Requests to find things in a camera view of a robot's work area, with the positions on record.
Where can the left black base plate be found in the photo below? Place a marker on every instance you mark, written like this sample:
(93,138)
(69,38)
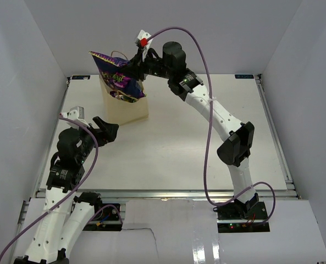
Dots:
(107,220)

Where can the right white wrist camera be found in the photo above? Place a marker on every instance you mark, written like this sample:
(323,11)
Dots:
(143,42)

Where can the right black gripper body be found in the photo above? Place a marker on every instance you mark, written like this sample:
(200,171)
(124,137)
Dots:
(152,65)

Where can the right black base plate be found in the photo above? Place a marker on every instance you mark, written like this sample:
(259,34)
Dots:
(231,220)

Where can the beige paper bag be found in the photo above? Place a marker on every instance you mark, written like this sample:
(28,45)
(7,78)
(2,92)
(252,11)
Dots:
(122,112)

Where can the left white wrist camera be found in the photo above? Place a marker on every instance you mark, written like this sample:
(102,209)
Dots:
(76,114)

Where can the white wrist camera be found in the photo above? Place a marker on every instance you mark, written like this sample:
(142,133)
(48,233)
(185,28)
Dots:
(143,42)
(76,114)

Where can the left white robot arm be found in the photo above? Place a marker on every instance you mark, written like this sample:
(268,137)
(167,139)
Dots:
(65,214)

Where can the purple blue snack bag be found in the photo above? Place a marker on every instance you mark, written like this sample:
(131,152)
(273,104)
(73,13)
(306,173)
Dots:
(120,86)

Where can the aluminium table frame rail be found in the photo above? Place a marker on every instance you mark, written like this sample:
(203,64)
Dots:
(163,156)

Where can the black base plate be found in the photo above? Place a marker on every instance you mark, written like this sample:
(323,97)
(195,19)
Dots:
(107,220)
(231,220)

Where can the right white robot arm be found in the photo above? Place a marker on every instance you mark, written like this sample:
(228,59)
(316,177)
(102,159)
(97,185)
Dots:
(236,136)

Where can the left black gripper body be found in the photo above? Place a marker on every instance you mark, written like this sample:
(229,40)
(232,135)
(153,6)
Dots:
(88,138)

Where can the white cardboard sheet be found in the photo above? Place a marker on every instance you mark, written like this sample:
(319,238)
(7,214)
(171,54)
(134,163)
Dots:
(183,231)

